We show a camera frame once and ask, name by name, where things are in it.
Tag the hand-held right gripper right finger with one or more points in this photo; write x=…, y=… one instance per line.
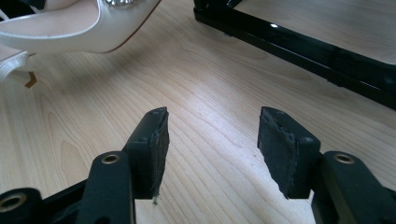
x=286, y=152

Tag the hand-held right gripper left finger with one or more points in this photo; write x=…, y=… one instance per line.
x=152, y=149

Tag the red-topped black shoe rack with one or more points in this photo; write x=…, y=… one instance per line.
x=280, y=40

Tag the white heeled shoe rhinestone buckle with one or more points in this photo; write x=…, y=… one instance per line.
x=62, y=34

